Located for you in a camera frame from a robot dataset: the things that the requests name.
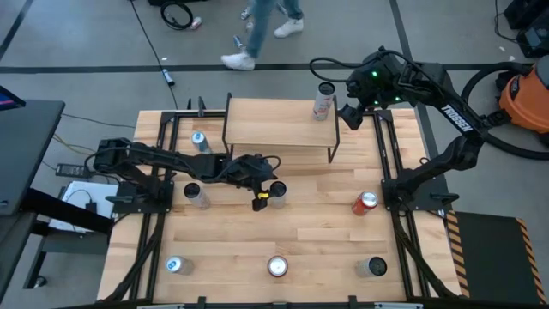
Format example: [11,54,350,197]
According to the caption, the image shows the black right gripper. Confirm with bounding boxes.
[337,45,415,131]

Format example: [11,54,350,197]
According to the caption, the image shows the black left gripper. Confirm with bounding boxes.
[222,153,279,213]

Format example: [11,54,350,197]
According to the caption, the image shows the white Celsius can orange print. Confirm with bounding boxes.
[268,180,288,210]

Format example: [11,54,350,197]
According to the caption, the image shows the white Celsius Peach Vibe can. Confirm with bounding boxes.
[183,182,212,210]
[312,81,336,122]

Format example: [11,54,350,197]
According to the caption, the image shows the red cola can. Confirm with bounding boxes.
[266,255,289,278]

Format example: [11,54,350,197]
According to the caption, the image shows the blue Red Bull can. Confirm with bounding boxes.
[190,130,213,155]

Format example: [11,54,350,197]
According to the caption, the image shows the orange-red soda can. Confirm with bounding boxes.
[351,191,380,217]

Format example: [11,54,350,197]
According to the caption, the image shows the silver and blue slim can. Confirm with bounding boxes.
[165,255,195,276]

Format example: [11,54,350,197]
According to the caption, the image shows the person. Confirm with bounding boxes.
[220,0,306,72]

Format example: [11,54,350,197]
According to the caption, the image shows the silver can with black lid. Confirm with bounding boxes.
[354,256,389,278]

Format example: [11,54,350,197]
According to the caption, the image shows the orange shop vacuum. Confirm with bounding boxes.
[460,61,549,161]
[497,54,549,147]

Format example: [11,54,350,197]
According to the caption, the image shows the white flat box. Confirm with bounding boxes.
[48,179,120,235]

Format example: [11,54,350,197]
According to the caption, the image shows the black power adapter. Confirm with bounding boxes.
[54,161,91,179]

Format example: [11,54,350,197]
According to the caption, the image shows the black equipment case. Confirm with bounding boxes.
[502,0,549,59]

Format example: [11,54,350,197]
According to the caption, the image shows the black mat with hazard stripes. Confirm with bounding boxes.
[444,209,549,306]

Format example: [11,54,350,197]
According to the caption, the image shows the black desk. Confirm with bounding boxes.
[0,100,113,301]

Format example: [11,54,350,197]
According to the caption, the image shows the black computer monitor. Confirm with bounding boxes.
[0,84,26,112]

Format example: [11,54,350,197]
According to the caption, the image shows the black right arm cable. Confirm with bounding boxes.
[308,50,387,83]

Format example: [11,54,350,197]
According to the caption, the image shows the wooden shelf with black frame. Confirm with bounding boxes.
[221,92,341,164]

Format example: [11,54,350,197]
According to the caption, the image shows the black aluminium rig frame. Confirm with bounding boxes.
[102,96,462,309]

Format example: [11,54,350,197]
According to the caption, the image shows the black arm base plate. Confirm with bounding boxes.
[106,179,176,215]
[380,176,460,214]

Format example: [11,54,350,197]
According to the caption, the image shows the coiled black cable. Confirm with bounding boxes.
[160,0,196,32]

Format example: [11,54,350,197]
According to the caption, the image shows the long black hanging cable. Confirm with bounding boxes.
[130,0,180,110]

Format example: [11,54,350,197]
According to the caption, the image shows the yellow floor cable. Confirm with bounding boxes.
[51,133,98,158]

